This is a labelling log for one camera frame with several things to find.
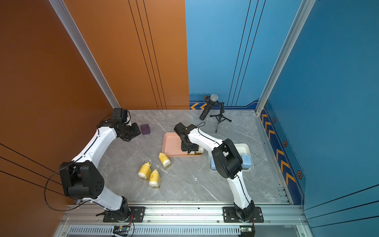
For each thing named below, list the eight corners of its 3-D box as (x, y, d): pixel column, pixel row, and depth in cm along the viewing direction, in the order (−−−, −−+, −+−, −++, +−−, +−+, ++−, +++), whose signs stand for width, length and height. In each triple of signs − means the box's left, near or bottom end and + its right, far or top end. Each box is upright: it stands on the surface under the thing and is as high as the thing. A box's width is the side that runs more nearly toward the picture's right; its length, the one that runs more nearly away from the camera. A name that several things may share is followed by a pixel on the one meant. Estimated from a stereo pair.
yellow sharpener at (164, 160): (165, 169, 90) (163, 164, 84) (159, 160, 94) (157, 154, 88) (171, 165, 92) (169, 160, 86) (165, 156, 96) (163, 150, 90)
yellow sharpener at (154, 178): (151, 189, 83) (148, 184, 77) (154, 174, 89) (151, 169, 83) (159, 188, 83) (156, 184, 77) (161, 174, 89) (158, 169, 83)
